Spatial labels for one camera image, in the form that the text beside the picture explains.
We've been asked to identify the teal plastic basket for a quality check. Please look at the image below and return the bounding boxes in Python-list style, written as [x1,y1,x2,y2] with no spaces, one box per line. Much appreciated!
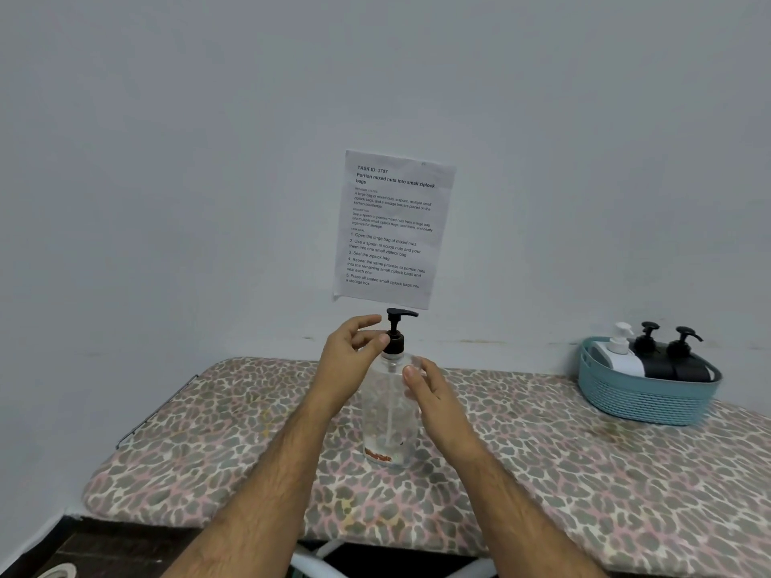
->
[577,336,724,428]

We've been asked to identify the white ironing board legs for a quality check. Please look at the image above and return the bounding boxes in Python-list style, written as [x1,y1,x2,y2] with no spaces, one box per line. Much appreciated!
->
[288,538,501,578]

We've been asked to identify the black square dispenser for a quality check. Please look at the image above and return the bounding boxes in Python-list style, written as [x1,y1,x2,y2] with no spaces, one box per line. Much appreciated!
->
[670,356,716,384]
[635,352,677,381]

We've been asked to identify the small white pump head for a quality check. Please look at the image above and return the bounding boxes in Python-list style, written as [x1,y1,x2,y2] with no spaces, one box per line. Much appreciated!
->
[605,322,634,357]

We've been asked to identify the black pump with long tube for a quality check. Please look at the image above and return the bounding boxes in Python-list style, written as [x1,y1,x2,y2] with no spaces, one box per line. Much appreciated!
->
[382,307,420,452]

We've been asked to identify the person's left hand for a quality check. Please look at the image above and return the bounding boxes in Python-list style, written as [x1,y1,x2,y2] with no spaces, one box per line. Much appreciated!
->
[312,314,390,419]

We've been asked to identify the transparent bottle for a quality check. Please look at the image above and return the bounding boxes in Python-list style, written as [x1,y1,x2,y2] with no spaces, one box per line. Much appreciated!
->
[361,352,424,469]

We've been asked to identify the white square soap dispenser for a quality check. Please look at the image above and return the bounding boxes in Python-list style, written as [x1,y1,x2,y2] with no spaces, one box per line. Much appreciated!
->
[589,344,647,379]

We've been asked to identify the printed paper sheet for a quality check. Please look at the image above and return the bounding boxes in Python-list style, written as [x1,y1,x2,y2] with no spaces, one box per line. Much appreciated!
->
[332,149,457,312]

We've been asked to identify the leopard print ironing board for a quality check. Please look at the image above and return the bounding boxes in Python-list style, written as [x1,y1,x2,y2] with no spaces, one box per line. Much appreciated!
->
[82,356,771,577]

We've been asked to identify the person's left forearm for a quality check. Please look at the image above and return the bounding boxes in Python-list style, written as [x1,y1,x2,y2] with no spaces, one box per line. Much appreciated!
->
[159,400,338,578]

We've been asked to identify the person's right hand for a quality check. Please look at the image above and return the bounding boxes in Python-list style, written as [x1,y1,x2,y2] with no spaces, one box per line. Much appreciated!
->
[402,356,480,462]

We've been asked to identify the metal wire iron rest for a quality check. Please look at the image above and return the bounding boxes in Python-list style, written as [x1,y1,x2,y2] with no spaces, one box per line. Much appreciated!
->
[116,373,199,451]

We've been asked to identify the person's right forearm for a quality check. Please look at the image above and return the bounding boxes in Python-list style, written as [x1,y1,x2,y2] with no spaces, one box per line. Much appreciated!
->
[448,442,610,578]

